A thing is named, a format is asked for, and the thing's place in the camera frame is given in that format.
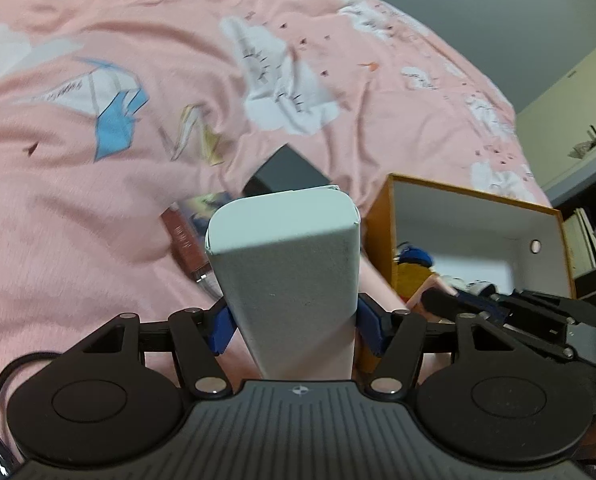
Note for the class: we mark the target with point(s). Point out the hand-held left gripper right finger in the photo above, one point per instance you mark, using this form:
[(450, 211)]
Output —
[(370, 327)]

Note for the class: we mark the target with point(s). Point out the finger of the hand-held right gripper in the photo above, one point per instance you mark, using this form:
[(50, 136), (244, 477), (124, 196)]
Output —
[(563, 307), (473, 305)]

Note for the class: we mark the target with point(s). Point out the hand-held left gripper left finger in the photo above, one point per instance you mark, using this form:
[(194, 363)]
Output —
[(222, 327)]

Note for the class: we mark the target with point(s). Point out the brown teddy bear sailor plush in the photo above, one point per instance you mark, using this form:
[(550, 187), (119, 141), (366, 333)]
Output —
[(413, 272)]

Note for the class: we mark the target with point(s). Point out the white box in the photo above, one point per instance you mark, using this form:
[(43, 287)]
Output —
[(283, 285)]

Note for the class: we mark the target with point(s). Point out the orange cardboard box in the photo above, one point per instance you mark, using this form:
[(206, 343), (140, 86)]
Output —
[(478, 225)]

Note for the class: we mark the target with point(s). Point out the maroon box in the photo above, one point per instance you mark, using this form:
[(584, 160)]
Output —
[(185, 240)]

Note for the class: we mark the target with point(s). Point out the grey packet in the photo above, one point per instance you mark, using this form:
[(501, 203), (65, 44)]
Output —
[(205, 205)]

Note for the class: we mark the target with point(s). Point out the black box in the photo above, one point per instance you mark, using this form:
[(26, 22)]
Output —
[(288, 170)]

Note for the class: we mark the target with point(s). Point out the hanging patterned pouch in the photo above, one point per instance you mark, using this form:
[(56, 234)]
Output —
[(583, 150)]

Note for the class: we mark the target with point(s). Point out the cream door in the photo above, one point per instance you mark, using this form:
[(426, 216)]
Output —
[(553, 125)]

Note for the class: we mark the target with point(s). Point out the pink printed blanket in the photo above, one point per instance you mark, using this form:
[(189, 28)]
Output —
[(77, 210)]

